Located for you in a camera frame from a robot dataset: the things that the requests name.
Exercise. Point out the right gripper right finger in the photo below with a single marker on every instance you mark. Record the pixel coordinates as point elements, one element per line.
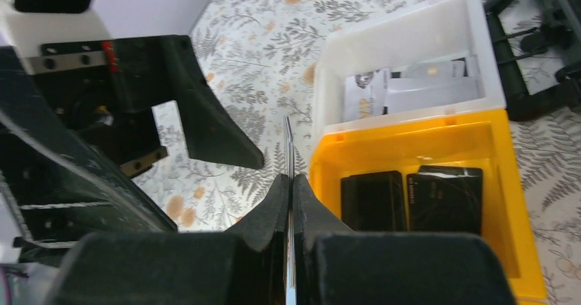
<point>337,265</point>

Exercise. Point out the black VIP card stack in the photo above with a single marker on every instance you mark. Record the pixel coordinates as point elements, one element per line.
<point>445,199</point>

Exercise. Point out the white magnetic stripe card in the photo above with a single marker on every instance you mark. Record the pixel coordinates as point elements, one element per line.
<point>406,94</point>

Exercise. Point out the clear plastic card bin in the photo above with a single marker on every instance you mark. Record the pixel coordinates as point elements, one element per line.
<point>425,32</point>

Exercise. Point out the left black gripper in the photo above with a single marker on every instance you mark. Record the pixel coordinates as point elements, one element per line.
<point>55,188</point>

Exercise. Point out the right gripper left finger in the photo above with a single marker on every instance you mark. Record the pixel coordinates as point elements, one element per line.
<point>244,264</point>

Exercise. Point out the white diamond print card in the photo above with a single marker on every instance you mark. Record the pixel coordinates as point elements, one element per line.
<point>365,94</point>

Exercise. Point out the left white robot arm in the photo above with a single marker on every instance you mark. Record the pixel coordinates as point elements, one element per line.
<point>25,24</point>

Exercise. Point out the black poker chip case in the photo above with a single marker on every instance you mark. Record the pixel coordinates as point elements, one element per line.
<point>559,29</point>

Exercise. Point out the yellow divided plastic bin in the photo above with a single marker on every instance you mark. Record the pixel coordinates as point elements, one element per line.
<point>481,140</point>

